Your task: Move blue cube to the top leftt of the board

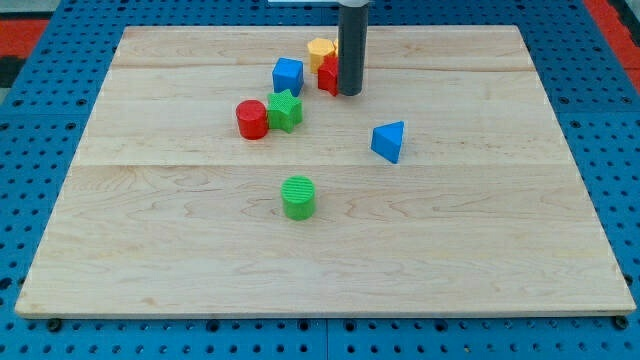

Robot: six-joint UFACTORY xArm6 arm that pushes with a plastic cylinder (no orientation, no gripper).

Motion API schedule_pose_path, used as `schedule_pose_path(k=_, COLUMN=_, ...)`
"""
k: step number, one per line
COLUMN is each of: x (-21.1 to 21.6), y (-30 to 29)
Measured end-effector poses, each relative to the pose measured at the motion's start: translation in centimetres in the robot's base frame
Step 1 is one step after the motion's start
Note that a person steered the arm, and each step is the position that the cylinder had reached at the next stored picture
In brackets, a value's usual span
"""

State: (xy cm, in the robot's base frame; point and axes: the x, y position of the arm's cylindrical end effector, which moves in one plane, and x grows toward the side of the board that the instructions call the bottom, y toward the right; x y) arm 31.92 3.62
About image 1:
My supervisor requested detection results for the green cylinder block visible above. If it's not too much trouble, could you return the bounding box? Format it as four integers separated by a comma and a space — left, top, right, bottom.
281, 175, 316, 221

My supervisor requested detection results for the blue triangular prism block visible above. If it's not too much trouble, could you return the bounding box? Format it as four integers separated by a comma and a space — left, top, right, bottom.
370, 121, 405, 164

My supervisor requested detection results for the light wooden board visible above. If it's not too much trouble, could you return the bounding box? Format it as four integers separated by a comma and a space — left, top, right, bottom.
15, 26, 636, 319

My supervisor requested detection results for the yellow hexagon block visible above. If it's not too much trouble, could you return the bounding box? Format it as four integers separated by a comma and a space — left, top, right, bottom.
307, 38, 335, 74

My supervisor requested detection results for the blue cube block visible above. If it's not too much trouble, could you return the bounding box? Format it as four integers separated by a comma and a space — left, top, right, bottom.
272, 58, 304, 97

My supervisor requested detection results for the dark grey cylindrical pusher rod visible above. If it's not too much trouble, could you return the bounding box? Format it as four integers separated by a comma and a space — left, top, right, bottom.
338, 0, 369, 96

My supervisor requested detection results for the green star block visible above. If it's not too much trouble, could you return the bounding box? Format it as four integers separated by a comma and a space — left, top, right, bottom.
267, 89, 303, 133

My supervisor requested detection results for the red angular block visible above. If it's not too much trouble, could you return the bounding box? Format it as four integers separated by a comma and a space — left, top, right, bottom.
317, 56, 339, 96

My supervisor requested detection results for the red cylinder block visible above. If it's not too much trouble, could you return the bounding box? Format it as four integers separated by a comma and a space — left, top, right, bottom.
236, 99, 269, 140

